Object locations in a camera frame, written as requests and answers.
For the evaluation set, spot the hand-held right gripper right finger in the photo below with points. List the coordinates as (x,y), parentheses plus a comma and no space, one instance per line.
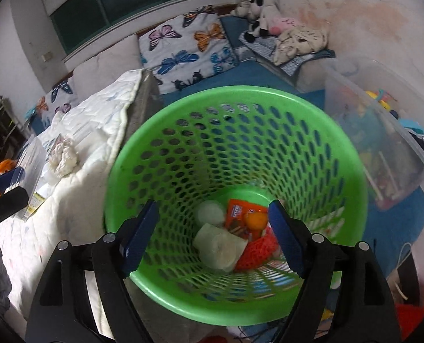
(287,235)

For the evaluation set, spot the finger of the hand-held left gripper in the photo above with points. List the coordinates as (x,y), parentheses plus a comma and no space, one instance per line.
(10,178)
(8,202)

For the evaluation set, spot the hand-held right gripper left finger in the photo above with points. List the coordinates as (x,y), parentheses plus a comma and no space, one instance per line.
(140,235)

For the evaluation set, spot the clear plastic box pink label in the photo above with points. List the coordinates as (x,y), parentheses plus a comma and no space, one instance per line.
(31,164)

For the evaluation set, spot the red foam fruit net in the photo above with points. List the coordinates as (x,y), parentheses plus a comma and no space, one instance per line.
(258,253)

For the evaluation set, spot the orange snack packet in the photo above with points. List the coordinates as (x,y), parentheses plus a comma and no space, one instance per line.
(237,214)

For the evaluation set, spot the clear plastic cup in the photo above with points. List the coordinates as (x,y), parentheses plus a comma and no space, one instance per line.
(210,212)

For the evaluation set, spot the green plastic basket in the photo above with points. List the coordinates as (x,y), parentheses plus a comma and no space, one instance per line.
(233,94)

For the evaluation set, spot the orange plush toy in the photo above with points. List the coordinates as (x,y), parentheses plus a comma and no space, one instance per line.
(4,166)

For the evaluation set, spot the metal rack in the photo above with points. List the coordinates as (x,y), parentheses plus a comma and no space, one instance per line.
(1,125)

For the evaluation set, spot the crumpled white tissue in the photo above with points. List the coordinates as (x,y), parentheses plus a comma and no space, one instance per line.
(63,159)

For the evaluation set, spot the white quilted blanket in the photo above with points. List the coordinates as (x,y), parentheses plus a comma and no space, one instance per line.
(90,150)

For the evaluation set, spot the small butterfly print pillow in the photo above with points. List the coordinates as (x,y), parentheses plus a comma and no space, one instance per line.
(63,93)

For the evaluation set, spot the clear plastic storage box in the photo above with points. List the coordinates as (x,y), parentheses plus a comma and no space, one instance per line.
(358,107)

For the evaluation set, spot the grey pillow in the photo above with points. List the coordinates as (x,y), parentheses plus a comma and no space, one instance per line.
(104,60)

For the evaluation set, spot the red cloth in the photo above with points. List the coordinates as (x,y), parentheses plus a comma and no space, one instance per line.
(412,323)

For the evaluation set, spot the blue bed sheet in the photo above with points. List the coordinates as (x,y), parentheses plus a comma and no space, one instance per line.
(240,75)

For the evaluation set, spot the grey patterned blanket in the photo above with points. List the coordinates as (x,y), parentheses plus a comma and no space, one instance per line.
(265,48)

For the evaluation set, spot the dark window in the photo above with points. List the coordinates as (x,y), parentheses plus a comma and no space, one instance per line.
(90,7)

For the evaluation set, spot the cream spotted cloth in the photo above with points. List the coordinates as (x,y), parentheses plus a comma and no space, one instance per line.
(301,43)

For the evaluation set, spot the large butterfly print pillow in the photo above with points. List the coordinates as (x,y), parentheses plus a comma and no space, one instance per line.
(190,43)

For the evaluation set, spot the pink plush toy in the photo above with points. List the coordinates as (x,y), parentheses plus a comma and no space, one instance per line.
(283,26)

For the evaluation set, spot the black and white cow plush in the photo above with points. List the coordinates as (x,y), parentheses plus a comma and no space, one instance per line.
(265,14)

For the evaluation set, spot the wall socket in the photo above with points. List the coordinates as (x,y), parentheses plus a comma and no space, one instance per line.
(46,56)

